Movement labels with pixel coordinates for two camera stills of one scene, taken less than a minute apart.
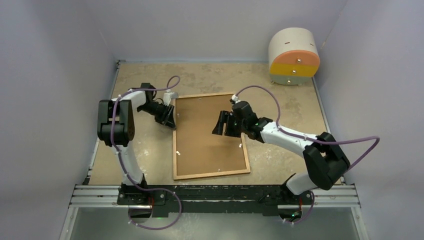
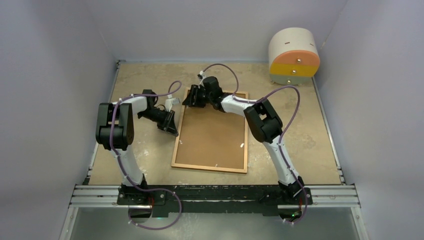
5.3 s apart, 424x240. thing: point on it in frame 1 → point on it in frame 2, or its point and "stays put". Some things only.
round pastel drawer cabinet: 293,56 stays put
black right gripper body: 243,126 → 209,97
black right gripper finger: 223,118 → 196,97
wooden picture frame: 176,177 → 207,138
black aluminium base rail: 267,200 stays put
